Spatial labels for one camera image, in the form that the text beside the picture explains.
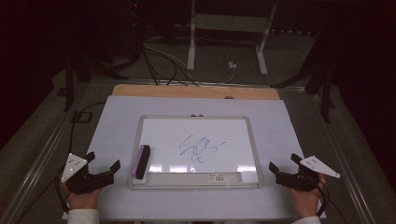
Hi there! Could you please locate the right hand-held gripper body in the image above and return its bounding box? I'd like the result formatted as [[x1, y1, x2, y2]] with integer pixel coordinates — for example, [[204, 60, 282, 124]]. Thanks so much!
[[275, 155, 341, 192]]

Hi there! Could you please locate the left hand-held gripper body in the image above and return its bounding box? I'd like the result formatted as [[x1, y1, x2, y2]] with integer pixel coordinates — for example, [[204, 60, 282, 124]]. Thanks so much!
[[61, 152, 115, 196]]

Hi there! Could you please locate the purple and black whiteboard eraser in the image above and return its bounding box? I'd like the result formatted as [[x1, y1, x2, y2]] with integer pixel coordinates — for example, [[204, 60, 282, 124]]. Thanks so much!
[[131, 144, 152, 181]]

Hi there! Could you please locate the silver-framed whiteboard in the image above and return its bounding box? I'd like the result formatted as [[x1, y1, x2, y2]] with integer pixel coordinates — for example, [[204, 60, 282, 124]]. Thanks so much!
[[126, 115, 265, 190]]

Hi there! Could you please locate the person's left hand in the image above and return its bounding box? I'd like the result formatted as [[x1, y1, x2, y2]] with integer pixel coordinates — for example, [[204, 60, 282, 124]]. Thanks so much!
[[64, 182, 104, 211]]

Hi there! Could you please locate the person's right hand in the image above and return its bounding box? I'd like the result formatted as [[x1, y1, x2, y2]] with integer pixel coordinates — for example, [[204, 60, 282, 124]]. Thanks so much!
[[289, 173, 327, 218]]

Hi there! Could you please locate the small black floor plate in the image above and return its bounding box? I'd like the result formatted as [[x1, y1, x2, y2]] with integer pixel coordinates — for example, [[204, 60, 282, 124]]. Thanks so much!
[[71, 110, 93, 124]]

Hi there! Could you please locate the large white table sheet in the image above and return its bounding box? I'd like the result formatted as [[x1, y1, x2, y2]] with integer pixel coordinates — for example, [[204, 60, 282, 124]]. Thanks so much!
[[62, 94, 327, 222]]

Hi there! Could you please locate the black tripod stand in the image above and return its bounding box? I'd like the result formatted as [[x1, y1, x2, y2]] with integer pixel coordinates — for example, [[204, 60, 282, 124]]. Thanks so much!
[[63, 50, 131, 113], [269, 35, 338, 124]]

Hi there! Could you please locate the dark power strip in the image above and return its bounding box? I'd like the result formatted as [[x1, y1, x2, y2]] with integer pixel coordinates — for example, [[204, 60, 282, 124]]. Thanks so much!
[[270, 28, 320, 36]]

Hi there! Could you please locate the white metal stand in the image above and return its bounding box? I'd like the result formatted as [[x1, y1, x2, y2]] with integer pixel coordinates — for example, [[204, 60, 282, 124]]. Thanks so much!
[[186, 0, 279, 77]]

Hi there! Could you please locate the left hand-held gripper cable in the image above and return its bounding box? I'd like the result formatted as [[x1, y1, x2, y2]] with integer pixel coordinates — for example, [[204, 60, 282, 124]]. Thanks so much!
[[54, 169, 72, 215]]

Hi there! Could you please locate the hand-held gripper cable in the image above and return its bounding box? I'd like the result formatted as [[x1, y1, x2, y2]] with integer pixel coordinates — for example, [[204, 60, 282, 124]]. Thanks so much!
[[316, 179, 347, 224], [54, 169, 72, 215]]

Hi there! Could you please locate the right hand-held gripper cable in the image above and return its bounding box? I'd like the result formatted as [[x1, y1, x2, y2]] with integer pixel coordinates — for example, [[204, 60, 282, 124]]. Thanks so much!
[[316, 179, 347, 224]]

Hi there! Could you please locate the long black floor cable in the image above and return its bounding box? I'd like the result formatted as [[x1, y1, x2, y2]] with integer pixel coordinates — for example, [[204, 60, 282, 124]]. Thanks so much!
[[13, 101, 106, 224]]

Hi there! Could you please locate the aluminium rail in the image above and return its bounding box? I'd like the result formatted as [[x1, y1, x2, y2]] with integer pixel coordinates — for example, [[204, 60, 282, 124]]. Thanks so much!
[[0, 81, 92, 224], [309, 92, 378, 224]]

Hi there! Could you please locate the thin white plug cable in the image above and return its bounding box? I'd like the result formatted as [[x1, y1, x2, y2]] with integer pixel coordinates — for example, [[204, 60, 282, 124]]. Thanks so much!
[[199, 67, 237, 86]]

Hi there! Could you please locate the bundle of black cables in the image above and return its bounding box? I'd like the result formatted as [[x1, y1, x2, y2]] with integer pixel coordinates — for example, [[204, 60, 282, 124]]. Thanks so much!
[[140, 38, 201, 88]]

